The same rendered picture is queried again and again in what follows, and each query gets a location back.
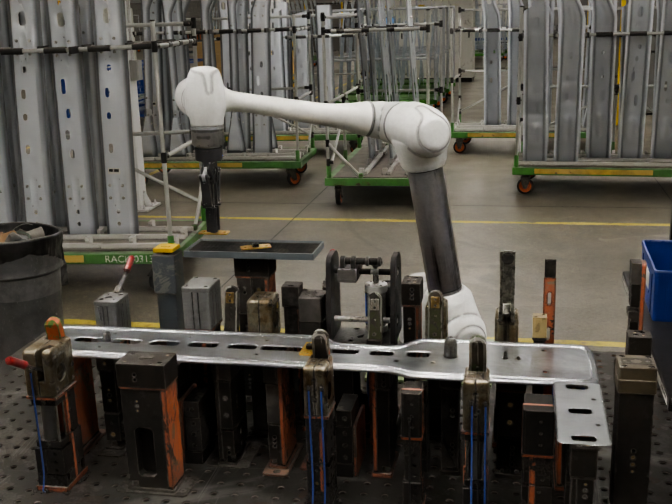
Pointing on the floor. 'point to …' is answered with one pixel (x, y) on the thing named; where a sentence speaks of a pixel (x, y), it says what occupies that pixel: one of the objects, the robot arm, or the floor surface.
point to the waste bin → (29, 282)
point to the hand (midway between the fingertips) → (212, 218)
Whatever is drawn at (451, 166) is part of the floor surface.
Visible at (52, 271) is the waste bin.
